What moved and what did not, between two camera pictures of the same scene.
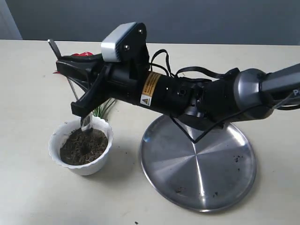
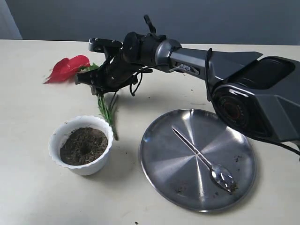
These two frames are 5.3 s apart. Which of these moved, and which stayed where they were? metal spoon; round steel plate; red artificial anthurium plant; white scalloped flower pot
Moved: red artificial anthurium plant; metal spoon
Stayed: white scalloped flower pot; round steel plate
